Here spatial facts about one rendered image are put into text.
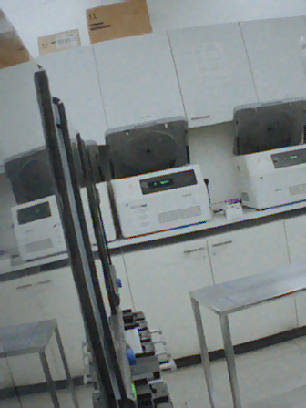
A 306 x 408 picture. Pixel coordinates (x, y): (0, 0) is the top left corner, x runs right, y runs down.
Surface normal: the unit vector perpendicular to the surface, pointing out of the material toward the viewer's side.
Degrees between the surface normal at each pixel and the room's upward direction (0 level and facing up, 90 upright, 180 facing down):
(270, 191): 90
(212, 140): 90
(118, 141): 142
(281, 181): 90
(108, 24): 90
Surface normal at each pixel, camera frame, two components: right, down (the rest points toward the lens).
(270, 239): 0.07, 0.04
